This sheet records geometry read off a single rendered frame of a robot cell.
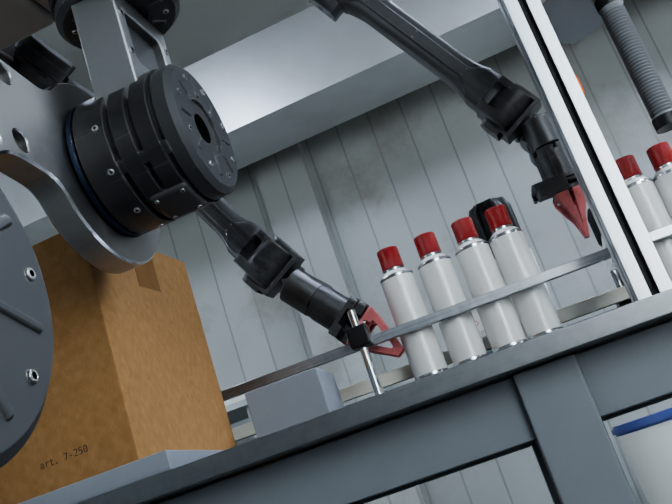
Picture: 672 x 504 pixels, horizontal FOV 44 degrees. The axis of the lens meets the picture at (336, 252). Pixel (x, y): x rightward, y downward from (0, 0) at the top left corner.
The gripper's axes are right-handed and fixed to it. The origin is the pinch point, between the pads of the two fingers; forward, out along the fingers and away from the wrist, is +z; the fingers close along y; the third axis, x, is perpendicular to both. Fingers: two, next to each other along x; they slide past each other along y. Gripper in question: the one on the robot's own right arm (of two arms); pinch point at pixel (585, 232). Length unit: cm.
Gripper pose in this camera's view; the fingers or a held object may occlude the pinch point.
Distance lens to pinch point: 132.9
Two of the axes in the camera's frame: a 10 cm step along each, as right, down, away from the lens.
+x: -2.2, -2.2, -9.5
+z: 3.1, 9.1, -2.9
